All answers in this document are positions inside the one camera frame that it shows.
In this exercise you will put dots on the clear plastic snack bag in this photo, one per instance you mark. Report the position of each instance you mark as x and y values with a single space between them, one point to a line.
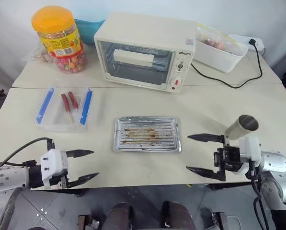
41 56

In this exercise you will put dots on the metal cup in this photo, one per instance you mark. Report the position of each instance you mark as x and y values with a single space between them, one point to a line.
239 129

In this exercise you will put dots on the clear bag of colourful items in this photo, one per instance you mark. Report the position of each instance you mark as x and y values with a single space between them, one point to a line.
212 40

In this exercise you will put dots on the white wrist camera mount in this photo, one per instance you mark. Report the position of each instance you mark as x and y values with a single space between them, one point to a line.
252 148
53 163

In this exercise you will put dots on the white power strip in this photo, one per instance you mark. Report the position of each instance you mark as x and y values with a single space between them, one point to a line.
241 39

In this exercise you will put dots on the dark rounded shape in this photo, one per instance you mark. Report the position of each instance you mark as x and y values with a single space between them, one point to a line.
179 218
120 218

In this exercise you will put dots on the candy jar with orange lid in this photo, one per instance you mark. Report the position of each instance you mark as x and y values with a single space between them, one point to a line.
59 43

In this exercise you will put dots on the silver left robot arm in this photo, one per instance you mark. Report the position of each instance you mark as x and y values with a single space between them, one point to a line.
6 178

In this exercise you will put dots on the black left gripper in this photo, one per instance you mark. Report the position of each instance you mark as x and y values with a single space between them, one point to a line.
60 182

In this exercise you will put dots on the cream toaster oven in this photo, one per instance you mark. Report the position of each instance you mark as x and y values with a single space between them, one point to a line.
145 28

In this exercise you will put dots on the clear box with blue clips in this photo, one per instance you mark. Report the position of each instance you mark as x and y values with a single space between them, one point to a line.
43 105

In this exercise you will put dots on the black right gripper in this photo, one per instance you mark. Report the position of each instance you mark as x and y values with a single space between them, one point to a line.
229 158

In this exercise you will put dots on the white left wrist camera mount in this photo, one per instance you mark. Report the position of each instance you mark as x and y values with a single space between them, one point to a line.
53 163

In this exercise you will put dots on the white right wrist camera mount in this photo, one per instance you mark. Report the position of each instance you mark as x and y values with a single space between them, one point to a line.
252 148

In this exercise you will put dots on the teal plastic basin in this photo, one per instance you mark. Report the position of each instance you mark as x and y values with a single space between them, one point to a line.
87 31

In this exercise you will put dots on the white plastic container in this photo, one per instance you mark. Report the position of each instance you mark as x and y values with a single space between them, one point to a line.
217 58

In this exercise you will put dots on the silver metal baking tray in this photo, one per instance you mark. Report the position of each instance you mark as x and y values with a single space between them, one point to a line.
147 145

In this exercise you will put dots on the brown metal foot block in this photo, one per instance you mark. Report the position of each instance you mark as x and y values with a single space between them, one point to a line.
219 221
85 222

